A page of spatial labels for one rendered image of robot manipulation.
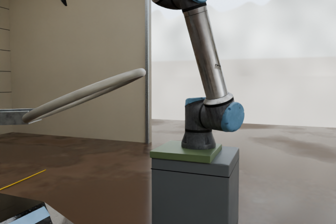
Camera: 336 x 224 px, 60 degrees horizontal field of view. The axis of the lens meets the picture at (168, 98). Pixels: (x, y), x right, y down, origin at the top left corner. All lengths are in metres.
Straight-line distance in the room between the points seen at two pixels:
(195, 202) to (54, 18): 6.26
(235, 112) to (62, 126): 5.97
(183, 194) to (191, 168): 0.14
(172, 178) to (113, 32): 5.07
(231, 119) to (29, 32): 6.74
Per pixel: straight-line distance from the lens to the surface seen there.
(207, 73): 1.37
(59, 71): 7.09
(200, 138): 1.56
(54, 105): 0.96
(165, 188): 1.55
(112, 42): 6.32
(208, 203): 1.51
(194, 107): 1.54
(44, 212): 1.12
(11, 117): 1.22
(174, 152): 1.48
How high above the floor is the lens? 1.24
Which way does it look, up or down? 3 degrees down
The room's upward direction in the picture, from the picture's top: straight up
